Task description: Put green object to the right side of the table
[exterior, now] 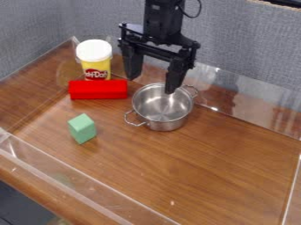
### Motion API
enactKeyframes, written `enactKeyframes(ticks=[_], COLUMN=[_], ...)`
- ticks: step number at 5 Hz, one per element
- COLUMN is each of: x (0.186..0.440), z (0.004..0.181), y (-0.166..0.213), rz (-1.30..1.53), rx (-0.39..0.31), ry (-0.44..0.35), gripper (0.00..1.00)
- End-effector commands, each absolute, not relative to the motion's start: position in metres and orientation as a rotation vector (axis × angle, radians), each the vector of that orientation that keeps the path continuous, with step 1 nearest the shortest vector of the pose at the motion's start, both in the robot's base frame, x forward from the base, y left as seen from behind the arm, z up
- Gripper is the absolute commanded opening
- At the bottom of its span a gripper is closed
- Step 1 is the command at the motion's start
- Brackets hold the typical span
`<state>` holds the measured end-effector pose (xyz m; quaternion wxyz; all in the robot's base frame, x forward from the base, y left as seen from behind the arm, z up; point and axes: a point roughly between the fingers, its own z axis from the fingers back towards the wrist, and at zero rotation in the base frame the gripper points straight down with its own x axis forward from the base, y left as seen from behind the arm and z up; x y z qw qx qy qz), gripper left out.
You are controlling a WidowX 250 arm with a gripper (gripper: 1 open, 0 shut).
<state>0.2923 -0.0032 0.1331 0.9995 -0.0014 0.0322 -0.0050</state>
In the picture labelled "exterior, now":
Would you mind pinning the small steel pot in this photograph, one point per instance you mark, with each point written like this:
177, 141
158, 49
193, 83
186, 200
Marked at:
159, 111

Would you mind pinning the yellow Play-Doh can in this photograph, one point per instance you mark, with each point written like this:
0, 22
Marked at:
95, 54

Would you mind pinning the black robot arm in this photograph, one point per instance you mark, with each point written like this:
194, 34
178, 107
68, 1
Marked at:
162, 20

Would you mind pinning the green foam block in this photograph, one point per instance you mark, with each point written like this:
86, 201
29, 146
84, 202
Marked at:
82, 128

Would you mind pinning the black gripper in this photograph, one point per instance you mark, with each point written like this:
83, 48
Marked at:
136, 44

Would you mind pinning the red rectangular block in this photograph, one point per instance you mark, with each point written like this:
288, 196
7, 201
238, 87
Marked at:
106, 89

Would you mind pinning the clear acrylic table barrier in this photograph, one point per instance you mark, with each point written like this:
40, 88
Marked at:
227, 170

